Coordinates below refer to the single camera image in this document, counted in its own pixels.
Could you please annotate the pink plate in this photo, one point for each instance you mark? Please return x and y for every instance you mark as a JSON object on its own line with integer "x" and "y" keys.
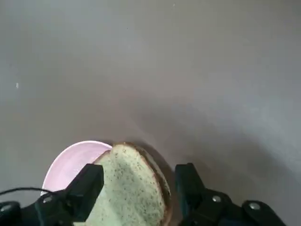
{"x": 70, "y": 164}

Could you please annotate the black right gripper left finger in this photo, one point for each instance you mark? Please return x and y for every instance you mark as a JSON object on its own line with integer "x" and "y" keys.
{"x": 77, "y": 200}

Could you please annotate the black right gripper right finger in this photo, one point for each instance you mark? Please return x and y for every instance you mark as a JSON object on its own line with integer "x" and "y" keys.
{"x": 200, "y": 207}

